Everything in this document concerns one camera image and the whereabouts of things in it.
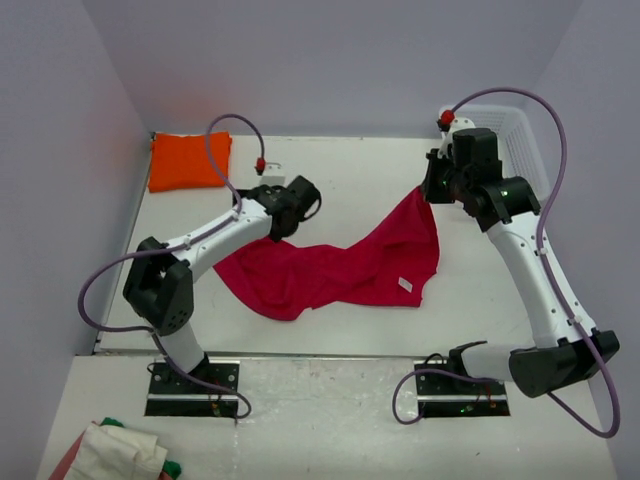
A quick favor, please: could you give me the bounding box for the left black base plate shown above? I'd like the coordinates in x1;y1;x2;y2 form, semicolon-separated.
144;360;240;419

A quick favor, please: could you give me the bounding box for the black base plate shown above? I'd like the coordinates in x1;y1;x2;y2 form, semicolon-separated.
144;360;240;419
414;359;511;419

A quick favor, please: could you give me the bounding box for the pink cloth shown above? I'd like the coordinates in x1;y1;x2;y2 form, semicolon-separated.
49;434;84;480

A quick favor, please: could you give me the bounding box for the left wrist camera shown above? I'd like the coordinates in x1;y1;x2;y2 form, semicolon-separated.
255;157;286;186

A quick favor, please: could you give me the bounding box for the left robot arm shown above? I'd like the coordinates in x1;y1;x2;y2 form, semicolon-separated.
123;176;322;393

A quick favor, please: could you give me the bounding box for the magenta t shirt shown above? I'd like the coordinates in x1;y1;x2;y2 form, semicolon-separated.
213;189;440;322

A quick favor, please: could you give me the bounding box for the folded orange t shirt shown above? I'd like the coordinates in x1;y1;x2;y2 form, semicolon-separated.
148;133;225;193

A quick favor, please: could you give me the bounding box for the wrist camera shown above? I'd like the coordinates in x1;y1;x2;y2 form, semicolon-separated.
255;157;286;186
437;109;476;150

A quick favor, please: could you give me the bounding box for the white plastic basket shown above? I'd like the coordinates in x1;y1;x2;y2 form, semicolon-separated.
438;104;551;202

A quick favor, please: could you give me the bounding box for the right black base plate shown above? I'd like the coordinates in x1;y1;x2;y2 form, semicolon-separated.
414;359;511;419

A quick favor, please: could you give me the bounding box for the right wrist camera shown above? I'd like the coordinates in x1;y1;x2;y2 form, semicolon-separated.
437;109;476;150

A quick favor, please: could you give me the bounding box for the cream white cloth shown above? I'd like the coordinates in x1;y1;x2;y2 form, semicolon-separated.
64;424;168;480

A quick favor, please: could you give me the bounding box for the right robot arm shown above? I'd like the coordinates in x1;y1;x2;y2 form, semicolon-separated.
421;119;620;398

